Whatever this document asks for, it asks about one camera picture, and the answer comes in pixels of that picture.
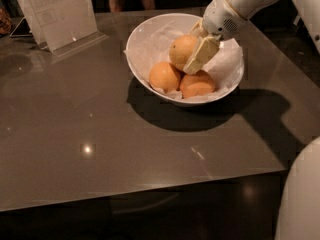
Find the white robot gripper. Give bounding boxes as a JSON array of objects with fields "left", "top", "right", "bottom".
[{"left": 183, "top": 0, "right": 247, "bottom": 75}]

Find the orange fruit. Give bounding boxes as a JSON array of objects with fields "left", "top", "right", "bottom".
[
  {"left": 169, "top": 34, "right": 198, "bottom": 71},
  {"left": 180, "top": 70, "right": 216, "bottom": 99},
  {"left": 149, "top": 62, "right": 181, "bottom": 93}
]

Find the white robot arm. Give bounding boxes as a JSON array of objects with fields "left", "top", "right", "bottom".
[{"left": 183, "top": 0, "right": 320, "bottom": 75}]

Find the white paper bowl liner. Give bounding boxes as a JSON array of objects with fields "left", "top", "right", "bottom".
[{"left": 123, "top": 20, "right": 245, "bottom": 103}]

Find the white ceramic bowl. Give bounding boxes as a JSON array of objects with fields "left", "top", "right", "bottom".
[{"left": 125, "top": 12, "right": 245, "bottom": 107}]

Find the clear acrylic sign holder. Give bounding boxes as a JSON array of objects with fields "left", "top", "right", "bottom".
[{"left": 17, "top": 0, "right": 104, "bottom": 57}]

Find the white robot body shell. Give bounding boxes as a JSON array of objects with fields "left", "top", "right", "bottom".
[{"left": 275, "top": 137, "right": 320, "bottom": 240}]

